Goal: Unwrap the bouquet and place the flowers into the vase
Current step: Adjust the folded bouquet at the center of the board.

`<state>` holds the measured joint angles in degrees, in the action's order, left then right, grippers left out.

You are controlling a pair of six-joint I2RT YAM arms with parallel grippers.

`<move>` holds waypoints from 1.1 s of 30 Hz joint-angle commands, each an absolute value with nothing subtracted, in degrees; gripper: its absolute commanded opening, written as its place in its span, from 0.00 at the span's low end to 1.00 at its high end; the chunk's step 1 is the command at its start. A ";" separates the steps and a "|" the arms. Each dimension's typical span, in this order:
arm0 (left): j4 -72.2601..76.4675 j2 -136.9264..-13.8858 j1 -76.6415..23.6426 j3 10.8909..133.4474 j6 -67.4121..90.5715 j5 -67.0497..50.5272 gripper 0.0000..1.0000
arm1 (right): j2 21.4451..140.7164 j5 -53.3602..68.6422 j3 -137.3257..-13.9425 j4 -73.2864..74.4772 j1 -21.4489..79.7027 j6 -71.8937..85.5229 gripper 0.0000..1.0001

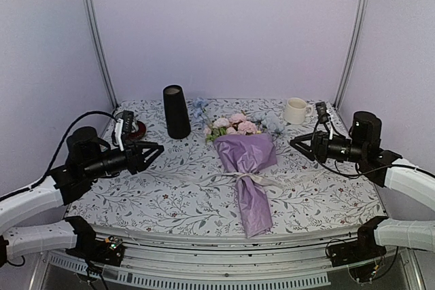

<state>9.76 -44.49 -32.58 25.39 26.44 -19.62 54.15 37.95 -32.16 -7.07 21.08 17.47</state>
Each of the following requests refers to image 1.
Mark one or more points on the tall black vase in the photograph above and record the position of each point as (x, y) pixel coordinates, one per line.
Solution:
(176, 112)

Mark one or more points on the aluminium front rail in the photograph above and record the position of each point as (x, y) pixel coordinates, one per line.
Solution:
(283, 261)

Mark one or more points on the cream ribbon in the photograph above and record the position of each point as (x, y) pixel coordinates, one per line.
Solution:
(258, 178)

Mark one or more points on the cream ceramic mug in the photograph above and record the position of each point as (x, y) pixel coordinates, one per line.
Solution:
(297, 110)

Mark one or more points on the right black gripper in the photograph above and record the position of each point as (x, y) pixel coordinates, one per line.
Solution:
(320, 146)

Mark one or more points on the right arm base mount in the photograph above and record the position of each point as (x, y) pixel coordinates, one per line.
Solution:
(363, 261)

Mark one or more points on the purple flower bouquet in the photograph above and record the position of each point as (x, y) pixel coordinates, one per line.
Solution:
(244, 144)

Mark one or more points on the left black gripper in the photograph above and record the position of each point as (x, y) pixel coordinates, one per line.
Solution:
(134, 158)

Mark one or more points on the aluminium frame post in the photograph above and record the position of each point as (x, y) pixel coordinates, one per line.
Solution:
(351, 53)
(99, 52)

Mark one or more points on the left aluminium frame post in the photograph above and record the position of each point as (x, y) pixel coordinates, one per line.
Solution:
(99, 52)

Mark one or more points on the floral patterned table mat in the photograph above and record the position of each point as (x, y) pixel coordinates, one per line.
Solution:
(186, 192)

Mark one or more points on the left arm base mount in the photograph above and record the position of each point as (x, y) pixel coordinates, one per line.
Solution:
(109, 251)

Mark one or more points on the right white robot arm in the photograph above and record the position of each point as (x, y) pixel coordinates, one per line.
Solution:
(383, 168)

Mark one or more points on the red round saucer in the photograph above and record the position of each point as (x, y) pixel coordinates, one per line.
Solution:
(138, 131)

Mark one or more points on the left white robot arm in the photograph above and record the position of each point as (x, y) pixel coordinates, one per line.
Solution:
(62, 186)

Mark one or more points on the right aluminium frame post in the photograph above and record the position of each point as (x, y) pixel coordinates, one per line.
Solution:
(351, 53)

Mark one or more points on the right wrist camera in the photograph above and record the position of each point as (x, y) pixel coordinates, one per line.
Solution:
(322, 113)

